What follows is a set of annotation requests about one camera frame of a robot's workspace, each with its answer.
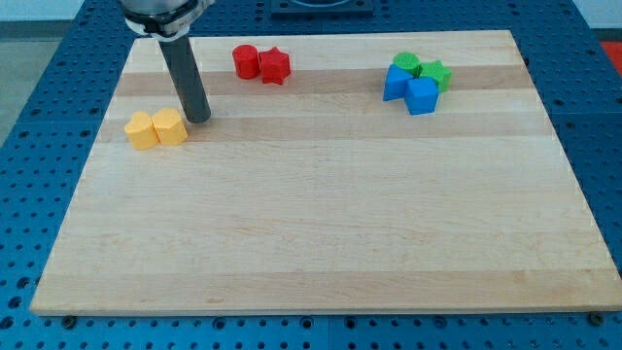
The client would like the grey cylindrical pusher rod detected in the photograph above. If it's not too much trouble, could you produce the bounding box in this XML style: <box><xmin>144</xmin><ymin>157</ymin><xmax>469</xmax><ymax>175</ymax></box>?
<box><xmin>159</xmin><ymin>35</ymin><xmax>212</xmax><ymax>123</ymax></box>

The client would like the red star block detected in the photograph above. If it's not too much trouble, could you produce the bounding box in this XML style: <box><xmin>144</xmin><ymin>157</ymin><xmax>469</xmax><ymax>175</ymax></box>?
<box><xmin>259</xmin><ymin>47</ymin><xmax>291</xmax><ymax>85</ymax></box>

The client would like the green star block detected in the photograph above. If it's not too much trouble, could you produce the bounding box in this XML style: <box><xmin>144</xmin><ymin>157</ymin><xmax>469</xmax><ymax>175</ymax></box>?
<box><xmin>420</xmin><ymin>60</ymin><xmax>453</xmax><ymax>92</ymax></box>

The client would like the yellow heart block right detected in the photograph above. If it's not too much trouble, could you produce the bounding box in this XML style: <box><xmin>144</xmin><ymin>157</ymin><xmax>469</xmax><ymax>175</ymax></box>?
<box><xmin>152</xmin><ymin>108</ymin><xmax>189</xmax><ymax>146</ymax></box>

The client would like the yellow heart block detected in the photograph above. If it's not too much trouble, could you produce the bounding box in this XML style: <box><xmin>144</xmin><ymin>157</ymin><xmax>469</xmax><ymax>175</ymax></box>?
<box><xmin>123</xmin><ymin>111</ymin><xmax>159</xmax><ymax>151</ymax></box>
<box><xmin>152</xmin><ymin>108</ymin><xmax>189</xmax><ymax>146</ymax></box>

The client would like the yellow heart block left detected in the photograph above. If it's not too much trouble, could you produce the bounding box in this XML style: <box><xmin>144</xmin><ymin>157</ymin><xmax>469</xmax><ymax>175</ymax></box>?
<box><xmin>123</xmin><ymin>111</ymin><xmax>159</xmax><ymax>151</ymax></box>

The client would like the red cylinder block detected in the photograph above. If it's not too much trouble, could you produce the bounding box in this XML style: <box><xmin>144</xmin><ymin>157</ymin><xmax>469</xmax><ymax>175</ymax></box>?
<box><xmin>232</xmin><ymin>45</ymin><xmax>260</xmax><ymax>80</ymax></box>

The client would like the light wooden board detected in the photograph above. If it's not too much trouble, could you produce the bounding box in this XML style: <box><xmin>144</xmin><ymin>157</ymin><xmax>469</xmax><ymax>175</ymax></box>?
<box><xmin>30</xmin><ymin>30</ymin><xmax>621</xmax><ymax>317</ymax></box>

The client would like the blue pentagon block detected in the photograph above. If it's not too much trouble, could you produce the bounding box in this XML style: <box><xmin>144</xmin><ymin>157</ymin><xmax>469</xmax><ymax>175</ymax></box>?
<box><xmin>383</xmin><ymin>64</ymin><xmax>413</xmax><ymax>101</ymax></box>

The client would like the green cylinder block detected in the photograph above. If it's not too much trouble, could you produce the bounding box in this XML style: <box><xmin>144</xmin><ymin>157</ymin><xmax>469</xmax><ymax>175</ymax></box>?
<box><xmin>393</xmin><ymin>52</ymin><xmax>422</xmax><ymax>77</ymax></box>

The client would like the blue cube block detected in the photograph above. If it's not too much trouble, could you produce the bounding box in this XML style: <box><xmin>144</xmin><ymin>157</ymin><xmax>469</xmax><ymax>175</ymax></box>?
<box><xmin>404</xmin><ymin>77</ymin><xmax>439</xmax><ymax>116</ymax></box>

